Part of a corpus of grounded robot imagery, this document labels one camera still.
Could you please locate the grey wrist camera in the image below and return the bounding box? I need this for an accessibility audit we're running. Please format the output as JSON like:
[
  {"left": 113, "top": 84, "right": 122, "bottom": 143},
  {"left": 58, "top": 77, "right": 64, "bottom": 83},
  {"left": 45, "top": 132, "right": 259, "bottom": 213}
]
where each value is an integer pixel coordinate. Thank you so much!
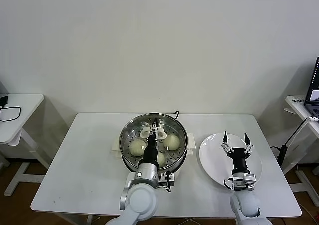
[
  {"left": 158, "top": 170, "right": 176, "bottom": 192},
  {"left": 223, "top": 173, "right": 257, "bottom": 191}
]

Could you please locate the round glass lid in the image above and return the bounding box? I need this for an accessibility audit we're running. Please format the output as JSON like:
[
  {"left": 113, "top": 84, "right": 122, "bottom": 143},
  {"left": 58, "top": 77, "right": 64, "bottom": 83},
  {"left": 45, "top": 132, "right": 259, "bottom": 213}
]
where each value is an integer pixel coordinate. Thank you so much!
[{"left": 119, "top": 112, "right": 188, "bottom": 168}]

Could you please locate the white side desk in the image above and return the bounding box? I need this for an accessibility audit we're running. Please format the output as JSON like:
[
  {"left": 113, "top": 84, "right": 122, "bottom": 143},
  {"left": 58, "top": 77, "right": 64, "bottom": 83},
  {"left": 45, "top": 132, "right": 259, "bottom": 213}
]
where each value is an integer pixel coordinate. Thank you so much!
[
  {"left": 285, "top": 95, "right": 319, "bottom": 207},
  {"left": 0, "top": 93, "right": 52, "bottom": 196}
]

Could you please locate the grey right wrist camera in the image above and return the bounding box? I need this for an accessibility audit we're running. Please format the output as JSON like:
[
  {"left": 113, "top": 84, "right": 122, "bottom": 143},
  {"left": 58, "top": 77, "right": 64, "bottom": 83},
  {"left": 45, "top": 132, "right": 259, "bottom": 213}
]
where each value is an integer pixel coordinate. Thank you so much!
[{"left": 223, "top": 173, "right": 257, "bottom": 191}]

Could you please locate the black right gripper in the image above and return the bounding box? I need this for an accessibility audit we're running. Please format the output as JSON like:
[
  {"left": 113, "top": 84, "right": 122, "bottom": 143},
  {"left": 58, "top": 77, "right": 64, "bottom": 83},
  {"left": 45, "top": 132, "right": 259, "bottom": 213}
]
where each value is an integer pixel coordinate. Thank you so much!
[{"left": 221, "top": 131, "right": 254, "bottom": 175}]

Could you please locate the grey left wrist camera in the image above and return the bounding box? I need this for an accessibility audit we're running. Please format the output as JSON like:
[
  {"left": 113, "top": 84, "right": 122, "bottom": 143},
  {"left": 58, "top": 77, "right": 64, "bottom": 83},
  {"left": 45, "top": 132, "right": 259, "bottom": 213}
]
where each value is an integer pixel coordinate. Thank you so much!
[{"left": 158, "top": 170, "right": 176, "bottom": 192}]

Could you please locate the stainless steel steamer basket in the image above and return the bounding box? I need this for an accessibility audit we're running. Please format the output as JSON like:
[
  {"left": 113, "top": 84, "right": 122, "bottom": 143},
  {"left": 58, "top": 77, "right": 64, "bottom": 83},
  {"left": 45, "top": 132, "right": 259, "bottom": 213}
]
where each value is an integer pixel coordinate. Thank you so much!
[{"left": 119, "top": 135, "right": 189, "bottom": 173}]

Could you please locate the open dark laptop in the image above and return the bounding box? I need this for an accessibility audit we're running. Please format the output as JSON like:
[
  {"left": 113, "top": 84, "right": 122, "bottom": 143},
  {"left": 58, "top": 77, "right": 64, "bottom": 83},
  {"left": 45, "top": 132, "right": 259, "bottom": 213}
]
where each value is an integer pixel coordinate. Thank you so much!
[{"left": 303, "top": 57, "right": 319, "bottom": 122}]

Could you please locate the black power strip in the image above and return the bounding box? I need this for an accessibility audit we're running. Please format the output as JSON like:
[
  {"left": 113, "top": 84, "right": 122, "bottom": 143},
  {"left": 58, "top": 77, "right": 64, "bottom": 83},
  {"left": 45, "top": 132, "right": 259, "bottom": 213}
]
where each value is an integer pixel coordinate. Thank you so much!
[{"left": 270, "top": 145, "right": 286, "bottom": 166}]

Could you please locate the white round plate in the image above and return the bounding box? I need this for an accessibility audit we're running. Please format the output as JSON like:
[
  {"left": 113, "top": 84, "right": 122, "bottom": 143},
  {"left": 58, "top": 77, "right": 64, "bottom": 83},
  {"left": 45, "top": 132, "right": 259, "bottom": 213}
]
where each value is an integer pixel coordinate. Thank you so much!
[{"left": 198, "top": 133, "right": 263, "bottom": 190}]

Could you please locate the laptop charger cable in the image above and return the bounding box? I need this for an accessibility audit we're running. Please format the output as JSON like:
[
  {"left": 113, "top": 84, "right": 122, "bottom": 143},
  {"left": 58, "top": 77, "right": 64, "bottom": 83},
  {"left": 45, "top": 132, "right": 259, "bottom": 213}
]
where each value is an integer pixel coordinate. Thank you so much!
[{"left": 284, "top": 116, "right": 315, "bottom": 147}]

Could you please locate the black looped cable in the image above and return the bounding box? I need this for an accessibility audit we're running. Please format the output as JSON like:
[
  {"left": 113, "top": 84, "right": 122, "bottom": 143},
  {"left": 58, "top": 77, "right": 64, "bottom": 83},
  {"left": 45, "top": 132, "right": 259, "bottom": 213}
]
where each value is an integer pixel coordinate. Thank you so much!
[{"left": 0, "top": 105, "right": 21, "bottom": 123}]

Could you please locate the white steamed baozi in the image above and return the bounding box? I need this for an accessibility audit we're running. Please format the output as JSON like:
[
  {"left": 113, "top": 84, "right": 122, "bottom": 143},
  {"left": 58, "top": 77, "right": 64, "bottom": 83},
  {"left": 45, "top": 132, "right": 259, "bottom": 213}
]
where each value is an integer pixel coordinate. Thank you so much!
[
  {"left": 129, "top": 139, "right": 147, "bottom": 157},
  {"left": 163, "top": 134, "right": 180, "bottom": 151},
  {"left": 157, "top": 151, "right": 167, "bottom": 168}
]

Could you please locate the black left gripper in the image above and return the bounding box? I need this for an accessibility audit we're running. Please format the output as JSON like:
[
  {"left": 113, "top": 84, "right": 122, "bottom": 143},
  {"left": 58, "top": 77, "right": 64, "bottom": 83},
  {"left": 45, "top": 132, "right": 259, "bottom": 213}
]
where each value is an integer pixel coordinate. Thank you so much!
[{"left": 142, "top": 118, "right": 160, "bottom": 166}]

